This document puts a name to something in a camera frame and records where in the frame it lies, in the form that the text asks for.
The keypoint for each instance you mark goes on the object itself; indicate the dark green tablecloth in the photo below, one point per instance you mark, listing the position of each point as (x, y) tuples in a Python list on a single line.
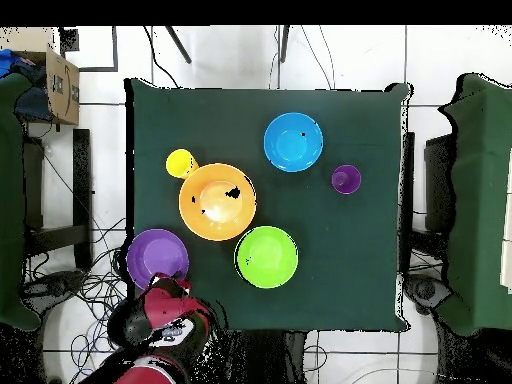
[(168, 120)]

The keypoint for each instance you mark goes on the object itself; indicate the purple cup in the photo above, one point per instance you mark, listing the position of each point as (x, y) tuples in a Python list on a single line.
[(346, 179)]

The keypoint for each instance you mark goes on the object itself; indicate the blue cloth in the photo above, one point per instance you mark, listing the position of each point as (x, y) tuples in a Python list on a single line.
[(8, 60)]

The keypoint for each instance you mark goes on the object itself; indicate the large orange bowl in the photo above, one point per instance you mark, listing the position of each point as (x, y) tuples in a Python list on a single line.
[(196, 224)]

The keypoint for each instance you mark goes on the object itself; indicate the cardboard box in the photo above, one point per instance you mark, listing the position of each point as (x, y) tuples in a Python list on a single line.
[(62, 88)]

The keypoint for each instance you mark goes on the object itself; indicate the large blue bowl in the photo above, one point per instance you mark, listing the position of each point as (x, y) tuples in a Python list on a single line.
[(293, 142)]

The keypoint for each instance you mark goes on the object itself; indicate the black stool frame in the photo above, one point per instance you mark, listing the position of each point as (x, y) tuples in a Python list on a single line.
[(438, 184), (82, 200)]

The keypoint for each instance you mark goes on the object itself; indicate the black tripod leg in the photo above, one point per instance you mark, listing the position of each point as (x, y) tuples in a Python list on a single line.
[(178, 44), (284, 44)]

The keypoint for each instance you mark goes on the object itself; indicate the large purple bowl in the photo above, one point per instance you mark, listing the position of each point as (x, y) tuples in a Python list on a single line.
[(156, 252)]

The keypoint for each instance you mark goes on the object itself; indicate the large green bowl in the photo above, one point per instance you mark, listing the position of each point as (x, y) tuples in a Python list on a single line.
[(266, 256)]

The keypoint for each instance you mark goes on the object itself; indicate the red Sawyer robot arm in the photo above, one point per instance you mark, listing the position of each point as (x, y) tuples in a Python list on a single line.
[(168, 312)]

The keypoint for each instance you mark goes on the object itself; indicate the green cloth side table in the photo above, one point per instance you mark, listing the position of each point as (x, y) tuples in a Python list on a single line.
[(480, 200), (10, 200)]

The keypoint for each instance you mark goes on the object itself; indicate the black metal frame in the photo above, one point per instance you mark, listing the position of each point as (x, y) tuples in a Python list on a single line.
[(115, 48)]

